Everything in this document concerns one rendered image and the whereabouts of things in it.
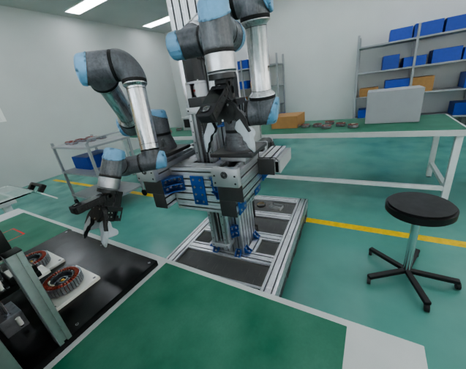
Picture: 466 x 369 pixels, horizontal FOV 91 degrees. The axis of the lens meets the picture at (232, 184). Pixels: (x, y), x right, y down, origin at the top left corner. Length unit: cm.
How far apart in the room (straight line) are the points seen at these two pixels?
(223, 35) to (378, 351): 78
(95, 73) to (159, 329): 90
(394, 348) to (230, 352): 36
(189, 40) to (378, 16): 629
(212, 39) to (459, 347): 174
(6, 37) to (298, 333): 670
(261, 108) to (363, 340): 85
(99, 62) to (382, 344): 120
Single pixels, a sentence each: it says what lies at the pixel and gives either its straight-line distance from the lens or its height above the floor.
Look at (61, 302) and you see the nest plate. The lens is 95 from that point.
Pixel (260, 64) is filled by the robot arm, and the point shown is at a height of 139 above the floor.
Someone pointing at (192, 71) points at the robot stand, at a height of 142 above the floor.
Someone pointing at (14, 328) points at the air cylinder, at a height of 79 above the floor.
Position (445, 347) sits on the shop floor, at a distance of 176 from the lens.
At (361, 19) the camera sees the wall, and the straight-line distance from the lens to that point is 689.
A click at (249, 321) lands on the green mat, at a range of 70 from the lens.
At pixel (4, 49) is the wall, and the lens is 670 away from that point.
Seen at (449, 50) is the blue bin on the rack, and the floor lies 145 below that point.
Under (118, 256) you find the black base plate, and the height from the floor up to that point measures 77.
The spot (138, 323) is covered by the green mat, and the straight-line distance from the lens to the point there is 79.
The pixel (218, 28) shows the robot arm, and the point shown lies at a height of 144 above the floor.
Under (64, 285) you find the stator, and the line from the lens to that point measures 95.
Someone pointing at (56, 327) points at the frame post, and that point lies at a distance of 81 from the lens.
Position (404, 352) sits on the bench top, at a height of 75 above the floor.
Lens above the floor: 131
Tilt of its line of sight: 22 degrees down
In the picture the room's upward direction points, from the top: 8 degrees counter-clockwise
